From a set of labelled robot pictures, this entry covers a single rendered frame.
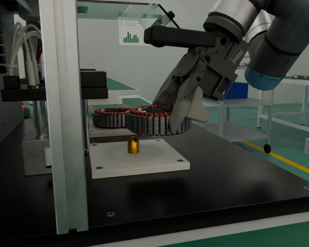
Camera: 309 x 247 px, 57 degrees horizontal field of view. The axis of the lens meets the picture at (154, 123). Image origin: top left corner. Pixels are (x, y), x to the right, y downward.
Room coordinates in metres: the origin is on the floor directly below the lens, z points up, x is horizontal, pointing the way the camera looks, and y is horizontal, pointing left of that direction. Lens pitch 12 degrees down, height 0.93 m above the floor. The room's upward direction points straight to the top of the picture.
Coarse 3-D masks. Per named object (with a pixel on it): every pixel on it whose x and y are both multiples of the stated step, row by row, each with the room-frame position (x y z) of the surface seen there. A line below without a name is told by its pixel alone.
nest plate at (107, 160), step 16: (96, 144) 0.52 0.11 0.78; (112, 144) 0.52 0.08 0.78; (144, 144) 0.52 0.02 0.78; (160, 144) 0.52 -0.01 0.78; (96, 160) 0.43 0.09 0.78; (112, 160) 0.43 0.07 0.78; (128, 160) 0.43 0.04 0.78; (144, 160) 0.43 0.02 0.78; (160, 160) 0.43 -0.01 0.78; (176, 160) 0.43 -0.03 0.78; (96, 176) 0.38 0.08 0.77; (112, 176) 0.39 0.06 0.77
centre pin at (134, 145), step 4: (132, 140) 0.47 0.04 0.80; (136, 140) 0.47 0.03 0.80; (128, 144) 0.47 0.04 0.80; (132, 144) 0.47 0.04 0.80; (136, 144) 0.47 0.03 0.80; (128, 148) 0.47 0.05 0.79; (132, 148) 0.47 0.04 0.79; (136, 148) 0.47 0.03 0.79; (128, 152) 0.47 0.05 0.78; (132, 152) 0.47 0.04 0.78; (136, 152) 0.47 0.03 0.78
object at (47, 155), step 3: (45, 147) 0.40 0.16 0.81; (48, 147) 0.40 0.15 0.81; (45, 150) 0.39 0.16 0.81; (48, 150) 0.39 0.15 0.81; (45, 153) 0.39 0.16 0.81; (48, 153) 0.39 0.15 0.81; (45, 156) 0.39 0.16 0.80; (48, 156) 0.39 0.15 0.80; (45, 159) 0.39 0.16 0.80; (48, 159) 0.39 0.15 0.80; (45, 162) 0.39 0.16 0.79; (48, 162) 0.39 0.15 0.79; (48, 165) 0.39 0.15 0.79
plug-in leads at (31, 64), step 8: (16, 24) 0.41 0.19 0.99; (16, 32) 0.41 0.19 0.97; (24, 32) 0.42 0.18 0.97; (32, 32) 0.43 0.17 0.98; (40, 32) 0.41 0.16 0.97; (16, 40) 0.42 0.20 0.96; (24, 40) 0.41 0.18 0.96; (16, 48) 0.41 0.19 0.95; (32, 48) 0.45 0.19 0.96; (32, 56) 0.45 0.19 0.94; (32, 64) 0.42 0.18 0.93; (32, 72) 0.42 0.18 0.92; (8, 80) 0.40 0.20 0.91; (16, 80) 0.40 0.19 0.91; (32, 80) 0.42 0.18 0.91; (8, 88) 0.40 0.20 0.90; (16, 88) 0.40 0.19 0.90
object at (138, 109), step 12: (132, 108) 0.49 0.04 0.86; (144, 108) 0.51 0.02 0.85; (156, 108) 0.52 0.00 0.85; (168, 108) 0.51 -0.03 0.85; (132, 120) 0.45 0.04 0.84; (144, 120) 0.43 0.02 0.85; (156, 120) 0.43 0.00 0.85; (144, 132) 0.43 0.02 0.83; (156, 132) 0.43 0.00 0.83; (168, 132) 0.43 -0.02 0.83; (180, 132) 0.44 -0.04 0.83
